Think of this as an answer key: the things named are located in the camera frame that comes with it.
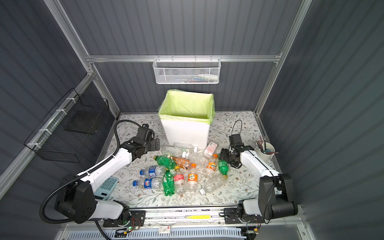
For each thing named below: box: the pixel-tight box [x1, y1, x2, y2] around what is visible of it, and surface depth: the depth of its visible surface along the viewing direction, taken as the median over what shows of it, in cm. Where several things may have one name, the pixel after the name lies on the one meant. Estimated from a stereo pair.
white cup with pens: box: [254, 135, 279, 161], surface depth 91 cm
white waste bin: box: [160, 119, 210, 151], surface depth 84 cm
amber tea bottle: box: [167, 155, 191, 170], surface depth 89 cm
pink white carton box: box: [204, 141, 218, 156], surface depth 97 cm
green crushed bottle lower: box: [163, 170, 175, 197], surface depth 84 cm
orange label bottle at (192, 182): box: [186, 163, 199, 193], surface depth 84 cm
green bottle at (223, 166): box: [218, 160, 229, 176], surface depth 88 cm
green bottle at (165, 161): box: [153, 155, 177, 170], surface depth 91 cm
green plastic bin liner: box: [157, 89, 216, 124], surface depth 91 cm
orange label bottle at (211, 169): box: [204, 154, 219, 178], surface depth 89 cm
